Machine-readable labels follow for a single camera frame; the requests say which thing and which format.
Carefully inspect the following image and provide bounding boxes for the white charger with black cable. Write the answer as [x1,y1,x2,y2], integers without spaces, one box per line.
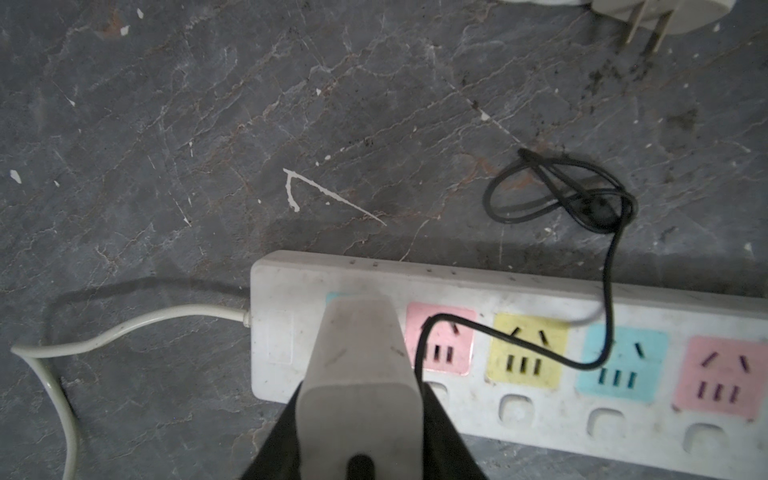
[295,147,640,480]

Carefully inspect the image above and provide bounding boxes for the white power strip colourful sockets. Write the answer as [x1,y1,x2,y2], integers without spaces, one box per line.
[250,251,767,479]

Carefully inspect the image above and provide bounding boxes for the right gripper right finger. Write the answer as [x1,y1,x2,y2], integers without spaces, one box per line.
[422,384,487,480]

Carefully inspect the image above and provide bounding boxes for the white USB charger block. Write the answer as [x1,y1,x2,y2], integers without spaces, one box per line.
[591,0,736,53]

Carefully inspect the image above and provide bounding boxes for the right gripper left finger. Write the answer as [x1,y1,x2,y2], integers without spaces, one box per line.
[241,383,302,480]

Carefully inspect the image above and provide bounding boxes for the white power strip cord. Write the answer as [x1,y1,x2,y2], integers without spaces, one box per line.
[10,303,252,480]

